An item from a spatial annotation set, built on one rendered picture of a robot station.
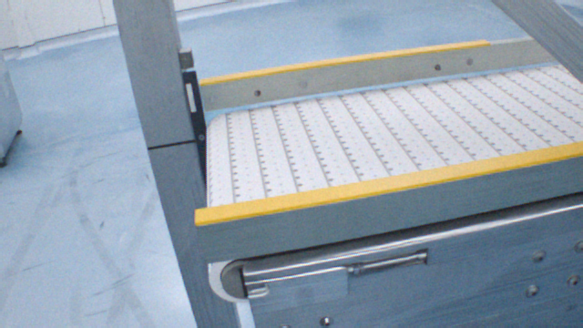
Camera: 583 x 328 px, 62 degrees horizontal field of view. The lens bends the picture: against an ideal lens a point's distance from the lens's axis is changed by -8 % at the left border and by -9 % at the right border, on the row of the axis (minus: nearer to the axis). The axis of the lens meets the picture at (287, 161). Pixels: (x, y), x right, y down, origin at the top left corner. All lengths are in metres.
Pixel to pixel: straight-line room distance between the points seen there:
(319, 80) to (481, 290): 0.29
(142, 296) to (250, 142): 1.20
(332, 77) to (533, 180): 0.28
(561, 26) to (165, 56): 0.41
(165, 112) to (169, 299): 1.07
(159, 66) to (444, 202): 0.36
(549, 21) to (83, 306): 1.56
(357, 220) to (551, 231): 0.16
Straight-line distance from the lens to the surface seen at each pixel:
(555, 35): 0.33
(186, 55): 0.59
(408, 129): 0.51
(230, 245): 0.34
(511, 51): 0.67
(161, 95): 0.60
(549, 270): 0.46
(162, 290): 1.66
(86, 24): 5.47
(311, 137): 0.50
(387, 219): 0.35
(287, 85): 0.59
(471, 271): 0.42
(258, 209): 0.33
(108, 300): 1.70
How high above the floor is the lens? 1.03
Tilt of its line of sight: 28 degrees down
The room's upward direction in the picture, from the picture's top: 7 degrees counter-clockwise
